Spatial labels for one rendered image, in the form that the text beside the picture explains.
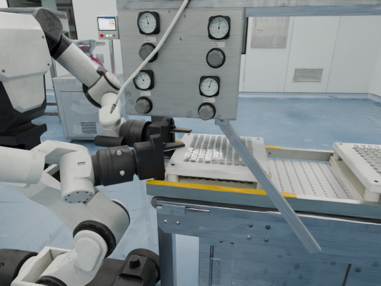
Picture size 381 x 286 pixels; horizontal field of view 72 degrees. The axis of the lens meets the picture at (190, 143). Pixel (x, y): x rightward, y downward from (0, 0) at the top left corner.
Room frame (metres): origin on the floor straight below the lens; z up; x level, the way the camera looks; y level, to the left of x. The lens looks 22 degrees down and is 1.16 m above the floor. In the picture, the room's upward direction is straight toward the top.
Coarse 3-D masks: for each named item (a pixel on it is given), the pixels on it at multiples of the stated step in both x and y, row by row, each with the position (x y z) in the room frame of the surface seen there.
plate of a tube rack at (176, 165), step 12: (252, 144) 0.69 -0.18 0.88; (264, 144) 0.69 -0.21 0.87; (180, 156) 0.61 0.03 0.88; (264, 156) 0.61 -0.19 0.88; (168, 168) 0.55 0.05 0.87; (180, 168) 0.54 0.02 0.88; (192, 168) 0.54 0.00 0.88; (204, 168) 0.54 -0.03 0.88; (216, 168) 0.54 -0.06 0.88; (228, 168) 0.54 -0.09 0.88; (240, 168) 0.54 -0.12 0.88; (264, 168) 0.54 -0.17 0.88; (252, 180) 0.51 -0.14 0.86
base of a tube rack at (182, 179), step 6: (180, 180) 0.56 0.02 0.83; (186, 180) 0.56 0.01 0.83; (192, 180) 0.56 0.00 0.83; (198, 180) 0.56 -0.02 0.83; (204, 180) 0.56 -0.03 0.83; (210, 180) 0.56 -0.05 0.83; (216, 180) 0.56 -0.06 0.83; (222, 186) 0.54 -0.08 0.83; (228, 186) 0.54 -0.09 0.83; (234, 186) 0.54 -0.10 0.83; (240, 186) 0.54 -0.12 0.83; (246, 186) 0.54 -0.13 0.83; (252, 186) 0.54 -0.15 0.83
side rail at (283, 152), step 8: (272, 152) 0.74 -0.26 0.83; (280, 152) 0.74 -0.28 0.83; (288, 152) 0.74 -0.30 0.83; (296, 152) 0.73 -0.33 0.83; (304, 152) 0.73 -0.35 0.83; (312, 152) 0.72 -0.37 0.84; (320, 152) 0.72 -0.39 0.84; (328, 152) 0.72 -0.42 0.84; (312, 160) 0.72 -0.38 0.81; (320, 160) 0.72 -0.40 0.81; (328, 160) 0.72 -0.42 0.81
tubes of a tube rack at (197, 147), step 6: (198, 144) 0.67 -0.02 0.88; (204, 144) 0.67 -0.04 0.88; (210, 144) 0.67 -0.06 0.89; (216, 144) 0.67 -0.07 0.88; (222, 144) 0.67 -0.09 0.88; (228, 144) 0.67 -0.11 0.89; (198, 150) 0.63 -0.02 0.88; (204, 150) 0.62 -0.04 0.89; (210, 150) 0.63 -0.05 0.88; (216, 150) 0.63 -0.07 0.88; (222, 150) 0.63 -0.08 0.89; (228, 150) 0.62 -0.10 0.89; (192, 156) 0.59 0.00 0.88; (204, 156) 0.61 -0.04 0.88; (210, 156) 0.59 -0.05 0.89; (216, 156) 0.59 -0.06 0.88; (222, 156) 0.59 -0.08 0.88; (228, 156) 0.59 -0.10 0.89; (234, 156) 0.60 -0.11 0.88
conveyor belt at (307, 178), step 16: (272, 160) 0.73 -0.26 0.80; (288, 160) 0.73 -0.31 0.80; (272, 176) 0.63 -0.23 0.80; (288, 176) 0.63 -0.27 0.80; (304, 176) 0.63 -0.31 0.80; (320, 176) 0.63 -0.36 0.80; (336, 176) 0.63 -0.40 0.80; (304, 192) 0.55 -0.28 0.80; (320, 192) 0.55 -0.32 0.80; (336, 192) 0.55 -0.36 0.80
